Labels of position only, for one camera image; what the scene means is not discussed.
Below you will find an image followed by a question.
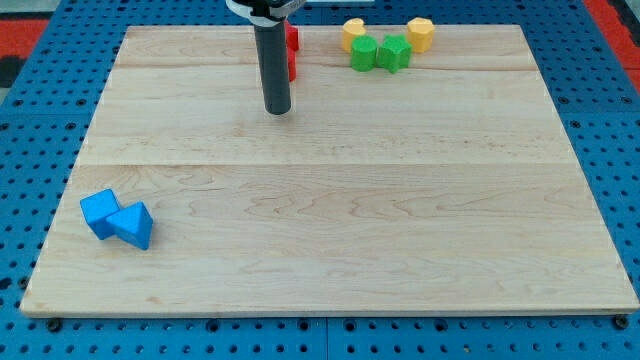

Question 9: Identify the yellow heart-shaped block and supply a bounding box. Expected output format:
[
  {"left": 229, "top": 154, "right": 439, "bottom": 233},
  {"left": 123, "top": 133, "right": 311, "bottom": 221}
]
[{"left": 341, "top": 18, "right": 367, "bottom": 53}]

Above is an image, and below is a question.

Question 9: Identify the yellow hexagon block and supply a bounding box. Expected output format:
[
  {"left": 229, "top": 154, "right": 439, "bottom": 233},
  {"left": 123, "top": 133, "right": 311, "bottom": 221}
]
[{"left": 406, "top": 17, "right": 435, "bottom": 53}]

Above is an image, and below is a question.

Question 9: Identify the blue triangle block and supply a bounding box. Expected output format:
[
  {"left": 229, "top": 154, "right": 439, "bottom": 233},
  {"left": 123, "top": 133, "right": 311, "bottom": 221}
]
[{"left": 106, "top": 202, "right": 154, "bottom": 251}]

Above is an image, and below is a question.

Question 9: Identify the lower red block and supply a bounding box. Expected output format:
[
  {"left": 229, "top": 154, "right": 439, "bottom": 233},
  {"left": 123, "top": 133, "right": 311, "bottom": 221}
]
[{"left": 287, "top": 48, "right": 297, "bottom": 82}]

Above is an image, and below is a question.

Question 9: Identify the light wooden board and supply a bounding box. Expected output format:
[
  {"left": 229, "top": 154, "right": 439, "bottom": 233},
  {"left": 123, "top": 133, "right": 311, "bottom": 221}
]
[{"left": 21, "top": 25, "right": 639, "bottom": 318}]

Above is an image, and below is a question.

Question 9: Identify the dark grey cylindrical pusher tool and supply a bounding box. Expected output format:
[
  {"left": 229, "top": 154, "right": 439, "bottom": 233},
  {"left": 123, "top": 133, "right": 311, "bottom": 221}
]
[{"left": 254, "top": 22, "right": 291, "bottom": 115}]

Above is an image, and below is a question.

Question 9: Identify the green star block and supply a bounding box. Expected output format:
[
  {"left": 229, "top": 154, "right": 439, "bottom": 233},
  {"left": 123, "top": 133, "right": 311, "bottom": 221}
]
[{"left": 376, "top": 35, "right": 412, "bottom": 74}]

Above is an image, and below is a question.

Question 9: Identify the red block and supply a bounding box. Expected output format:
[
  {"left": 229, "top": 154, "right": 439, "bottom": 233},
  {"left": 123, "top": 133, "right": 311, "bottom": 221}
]
[
  {"left": 284, "top": 20, "right": 300, "bottom": 52},
  {"left": 287, "top": 48, "right": 297, "bottom": 82}
]

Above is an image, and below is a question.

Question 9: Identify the green cylinder block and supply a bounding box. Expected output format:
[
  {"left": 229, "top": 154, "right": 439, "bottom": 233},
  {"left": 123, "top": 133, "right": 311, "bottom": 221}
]
[{"left": 350, "top": 35, "right": 378, "bottom": 72}]

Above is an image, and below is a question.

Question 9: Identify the upper red block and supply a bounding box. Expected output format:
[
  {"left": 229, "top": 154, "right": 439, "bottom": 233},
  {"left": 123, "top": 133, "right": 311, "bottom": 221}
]
[{"left": 284, "top": 20, "right": 300, "bottom": 52}]

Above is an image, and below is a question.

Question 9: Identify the blue cube block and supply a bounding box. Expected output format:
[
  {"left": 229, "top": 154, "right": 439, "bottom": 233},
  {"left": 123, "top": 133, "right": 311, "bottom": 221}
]
[{"left": 80, "top": 189, "right": 121, "bottom": 240}]

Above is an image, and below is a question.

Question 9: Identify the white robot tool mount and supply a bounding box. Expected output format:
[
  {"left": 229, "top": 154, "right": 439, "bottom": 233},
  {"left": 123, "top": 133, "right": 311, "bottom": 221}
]
[{"left": 225, "top": 0, "right": 306, "bottom": 27}]

